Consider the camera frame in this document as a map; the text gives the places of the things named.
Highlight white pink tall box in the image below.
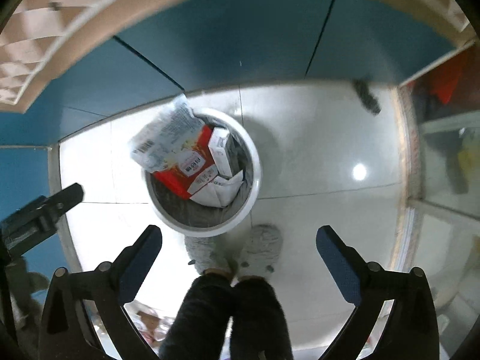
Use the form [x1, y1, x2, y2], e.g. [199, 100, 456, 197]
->
[208, 127, 239, 178]

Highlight checkered white pink tablecloth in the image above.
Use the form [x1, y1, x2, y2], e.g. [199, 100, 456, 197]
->
[1, 0, 476, 114]

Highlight person's dark trouser legs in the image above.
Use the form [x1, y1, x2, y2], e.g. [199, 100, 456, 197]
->
[159, 273, 294, 360]

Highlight white round trash bin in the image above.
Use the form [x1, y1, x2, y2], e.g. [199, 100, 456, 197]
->
[142, 107, 262, 237]

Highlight blue kitchen cabinet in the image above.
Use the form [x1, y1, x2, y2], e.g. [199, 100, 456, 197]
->
[0, 0, 466, 282]

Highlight large red snack bag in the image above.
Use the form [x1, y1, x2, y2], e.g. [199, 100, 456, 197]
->
[129, 93, 245, 207]

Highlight left grey fuzzy slipper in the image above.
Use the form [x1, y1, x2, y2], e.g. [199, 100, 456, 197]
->
[184, 236, 234, 281]

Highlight right grey fuzzy slipper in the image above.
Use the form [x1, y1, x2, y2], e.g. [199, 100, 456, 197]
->
[237, 224, 283, 281]

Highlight grey fuzzy slipper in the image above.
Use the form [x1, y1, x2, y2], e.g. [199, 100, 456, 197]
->
[184, 236, 234, 281]
[237, 224, 283, 281]

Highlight black scrubber on floor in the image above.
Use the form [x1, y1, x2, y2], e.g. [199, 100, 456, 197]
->
[352, 80, 381, 116]

